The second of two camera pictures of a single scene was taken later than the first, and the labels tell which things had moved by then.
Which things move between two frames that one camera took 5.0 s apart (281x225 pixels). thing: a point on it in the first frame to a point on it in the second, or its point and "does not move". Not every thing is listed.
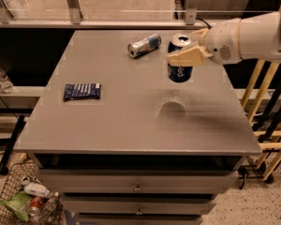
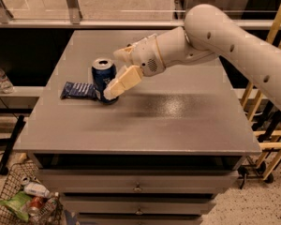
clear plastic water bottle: x=2 y=79 does not move
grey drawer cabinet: x=126 y=143 does not move
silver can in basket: x=25 y=180 does not move
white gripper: x=221 y=44 to x=145 y=56
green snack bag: x=18 y=204 does not move
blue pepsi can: x=179 y=73 to x=103 y=70
